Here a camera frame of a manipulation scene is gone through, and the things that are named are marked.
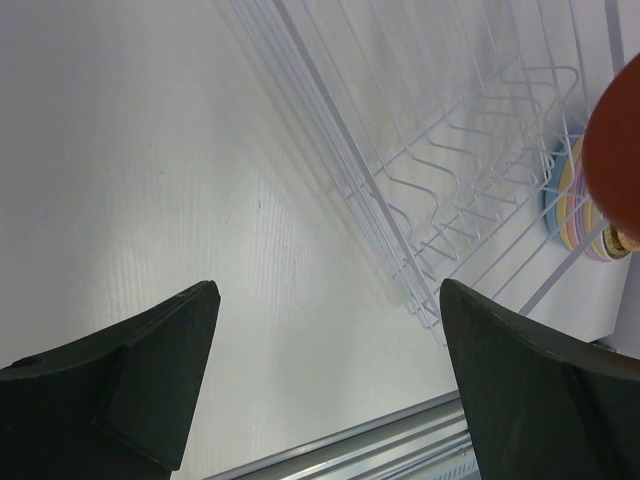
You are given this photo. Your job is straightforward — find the blue plate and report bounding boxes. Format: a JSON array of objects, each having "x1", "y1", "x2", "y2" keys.
[{"x1": 544, "y1": 134, "x2": 583, "y2": 251}]

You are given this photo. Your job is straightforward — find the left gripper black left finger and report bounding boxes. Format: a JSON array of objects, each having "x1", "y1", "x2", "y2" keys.
[{"x1": 1, "y1": 280, "x2": 221, "y2": 479}]

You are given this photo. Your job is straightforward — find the olive gold plate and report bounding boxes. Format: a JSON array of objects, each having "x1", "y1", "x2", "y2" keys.
[{"x1": 602, "y1": 224, "x2": 629, "y2": 260}]

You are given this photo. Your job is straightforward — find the white plate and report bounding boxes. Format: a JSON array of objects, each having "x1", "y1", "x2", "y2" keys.
[{"x1": 591, "y1": 233, "x2": 616, "y2": 262}]

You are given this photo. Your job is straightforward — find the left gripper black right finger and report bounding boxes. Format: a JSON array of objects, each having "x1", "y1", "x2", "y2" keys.
[{"x1": 439, "y1": 279, "x2": 639, "y2": 479}]

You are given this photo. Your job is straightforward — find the clear wire dish rack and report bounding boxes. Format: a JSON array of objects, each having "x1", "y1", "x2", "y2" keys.
[{"x1": 234, "y1": 1, "x2": 629, "y2": 342}]

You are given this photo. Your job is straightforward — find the purple plate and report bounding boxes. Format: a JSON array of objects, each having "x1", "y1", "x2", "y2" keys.
[{"x1": 572, "y1": 165, "x2": 593, "y2": 246}]

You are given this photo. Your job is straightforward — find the orange brown plate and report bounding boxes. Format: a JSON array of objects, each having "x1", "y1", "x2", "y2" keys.
[{"x1": 611, "y1": 226, "x2": 640, "y2": 253}]

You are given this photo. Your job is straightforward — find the dark red plate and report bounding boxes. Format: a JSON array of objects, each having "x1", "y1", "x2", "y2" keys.
[{"x1": 582, "y1": 57, "x2": 640, "y2": 240}]

